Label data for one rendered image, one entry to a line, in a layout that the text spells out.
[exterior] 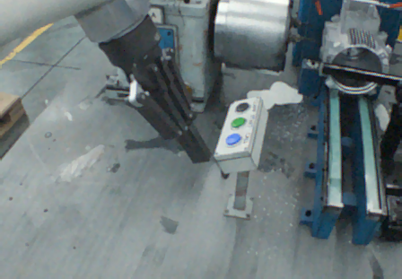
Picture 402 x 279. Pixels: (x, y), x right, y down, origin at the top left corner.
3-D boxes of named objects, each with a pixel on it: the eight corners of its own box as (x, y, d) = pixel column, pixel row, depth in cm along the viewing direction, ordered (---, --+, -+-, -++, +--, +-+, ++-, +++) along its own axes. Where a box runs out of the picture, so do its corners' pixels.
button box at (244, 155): (239, 119, 85) (230, 100, 82) (268, 113, 82) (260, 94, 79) (223, 175, 73) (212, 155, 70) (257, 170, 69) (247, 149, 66)
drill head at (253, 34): (193, 39, 132) (192, -29, 115) (295, 52, 125) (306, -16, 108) (170, 75, 114) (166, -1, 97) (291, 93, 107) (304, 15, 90)
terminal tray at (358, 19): (338, 20, 111) (342, -2, 106) (371, 25, 109) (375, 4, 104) (340, 36, 102) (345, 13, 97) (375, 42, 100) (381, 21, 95)
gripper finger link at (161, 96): (156, 61, 48) (152, 67, 47) (193, 127, 54) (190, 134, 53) (132, 69, 50) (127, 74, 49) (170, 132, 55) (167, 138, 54)
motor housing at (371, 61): (318, 58, 122) (327, 6, 109) (371, 68, 118) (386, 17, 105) (317, 91, 107) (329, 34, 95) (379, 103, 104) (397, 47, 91)
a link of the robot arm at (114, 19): (144, -37, 44) (164, 3, 47) (91, -11, 48) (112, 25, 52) (111, -12, 38) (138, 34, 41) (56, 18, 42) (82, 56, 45)
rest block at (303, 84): (298, 84, 131) (303, 56, 123) (317, 88, 129) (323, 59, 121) (297, 94, 126) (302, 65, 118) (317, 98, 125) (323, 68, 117)
